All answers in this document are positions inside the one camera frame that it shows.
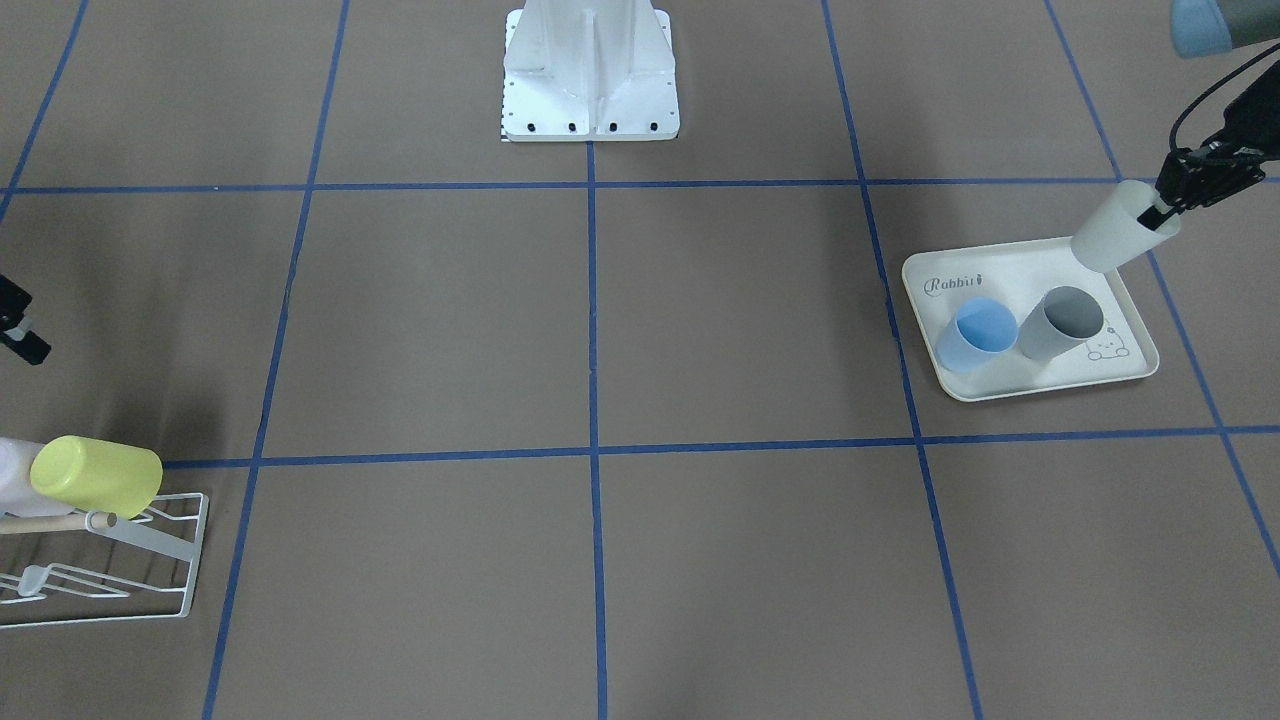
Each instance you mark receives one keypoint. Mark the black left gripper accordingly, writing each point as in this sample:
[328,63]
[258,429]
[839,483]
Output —
[1254,108]

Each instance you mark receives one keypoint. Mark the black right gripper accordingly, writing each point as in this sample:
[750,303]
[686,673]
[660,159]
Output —
[14,312]

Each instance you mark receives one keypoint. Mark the cream plastic cup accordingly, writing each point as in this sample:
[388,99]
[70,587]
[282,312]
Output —
[1112,237]

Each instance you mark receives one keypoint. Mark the grey plastic cup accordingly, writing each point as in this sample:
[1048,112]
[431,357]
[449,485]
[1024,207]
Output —
[1065,318]

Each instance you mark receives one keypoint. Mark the pink plastic cup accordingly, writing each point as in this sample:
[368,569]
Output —
[18,497]

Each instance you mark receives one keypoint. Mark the yellow plastic cup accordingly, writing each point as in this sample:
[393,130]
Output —
[97,475]

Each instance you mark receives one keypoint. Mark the blue plastic cup front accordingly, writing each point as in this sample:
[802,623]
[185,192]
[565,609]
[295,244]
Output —
[979,331]

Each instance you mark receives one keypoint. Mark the cream plastic tray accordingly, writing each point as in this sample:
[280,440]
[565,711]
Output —
[1020,318]

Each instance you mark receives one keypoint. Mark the white wire cup rack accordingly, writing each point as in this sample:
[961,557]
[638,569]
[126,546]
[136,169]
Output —
[91,567]

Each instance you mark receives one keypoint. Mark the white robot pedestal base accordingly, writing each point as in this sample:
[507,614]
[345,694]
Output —
[589,71]

